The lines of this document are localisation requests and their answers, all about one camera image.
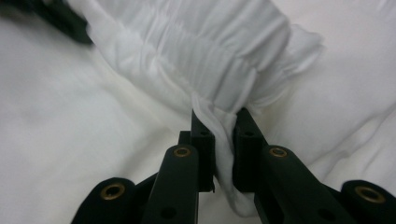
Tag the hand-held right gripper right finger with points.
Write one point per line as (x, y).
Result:
(280, 180)

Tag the white pleated skirt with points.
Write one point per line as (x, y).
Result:
(155, 56)

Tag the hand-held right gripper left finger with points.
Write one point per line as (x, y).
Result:
(186, 174)

